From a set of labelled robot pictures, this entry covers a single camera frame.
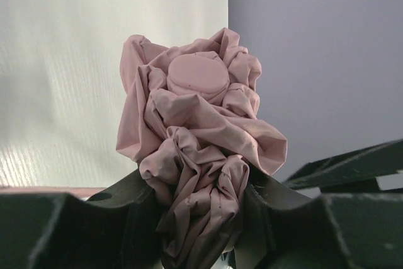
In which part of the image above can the pink folding umbrella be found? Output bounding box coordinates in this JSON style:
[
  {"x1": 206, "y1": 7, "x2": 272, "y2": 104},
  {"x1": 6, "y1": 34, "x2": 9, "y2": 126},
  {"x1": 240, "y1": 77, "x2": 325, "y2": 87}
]
[{"x1": 116, "y1": 28, "x2": 287, "y2": 268}]

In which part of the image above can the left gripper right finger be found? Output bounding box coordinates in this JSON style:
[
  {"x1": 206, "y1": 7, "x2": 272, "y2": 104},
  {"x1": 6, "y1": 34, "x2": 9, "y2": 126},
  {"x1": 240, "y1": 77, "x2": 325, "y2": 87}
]
[{"x1": 234, "y1": 171, "x2": 402, "y2": 268}]

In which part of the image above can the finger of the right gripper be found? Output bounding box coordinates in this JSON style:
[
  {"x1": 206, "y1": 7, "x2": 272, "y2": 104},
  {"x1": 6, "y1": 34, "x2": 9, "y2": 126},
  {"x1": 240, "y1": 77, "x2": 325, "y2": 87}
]
[{"x1": 283, "y1": 139, "x2": 402, "y2": 190}]

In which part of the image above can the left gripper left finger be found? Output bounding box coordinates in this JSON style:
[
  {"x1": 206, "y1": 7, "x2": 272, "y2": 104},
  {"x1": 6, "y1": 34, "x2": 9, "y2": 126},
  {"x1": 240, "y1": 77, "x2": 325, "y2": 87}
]
[{"x1": 1, "y1": 171, "x2": 161, "y2": 269}]

